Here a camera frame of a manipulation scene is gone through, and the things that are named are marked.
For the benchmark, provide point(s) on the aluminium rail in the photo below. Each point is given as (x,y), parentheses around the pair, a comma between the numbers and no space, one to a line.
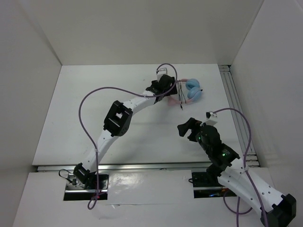
(144,166)
(240,124)

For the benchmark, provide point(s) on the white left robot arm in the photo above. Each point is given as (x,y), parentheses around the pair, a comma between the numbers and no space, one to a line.
(117,123)

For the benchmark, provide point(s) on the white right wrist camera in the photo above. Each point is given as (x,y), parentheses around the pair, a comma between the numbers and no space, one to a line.
(211,119)

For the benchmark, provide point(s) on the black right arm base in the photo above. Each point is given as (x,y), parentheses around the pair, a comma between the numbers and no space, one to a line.
(206,186)

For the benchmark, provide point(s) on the aluminium rail right side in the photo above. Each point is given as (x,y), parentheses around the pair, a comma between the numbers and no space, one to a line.
(240,124)

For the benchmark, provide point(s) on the pink and blue cat headphones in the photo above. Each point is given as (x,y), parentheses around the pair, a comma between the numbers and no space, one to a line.
(194,92)

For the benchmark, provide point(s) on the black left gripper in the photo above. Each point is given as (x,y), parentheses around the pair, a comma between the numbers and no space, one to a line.
(173,91)

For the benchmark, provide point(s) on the aluminium rail front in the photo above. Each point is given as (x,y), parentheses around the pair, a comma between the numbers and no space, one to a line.
(144,166)

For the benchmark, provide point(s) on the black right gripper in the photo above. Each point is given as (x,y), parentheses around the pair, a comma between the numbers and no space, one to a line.
(192,124)

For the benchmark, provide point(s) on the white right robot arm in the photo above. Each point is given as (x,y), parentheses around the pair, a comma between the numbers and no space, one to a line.
(274,208)

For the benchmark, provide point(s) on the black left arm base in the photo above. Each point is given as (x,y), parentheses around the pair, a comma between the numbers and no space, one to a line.
(76,191)

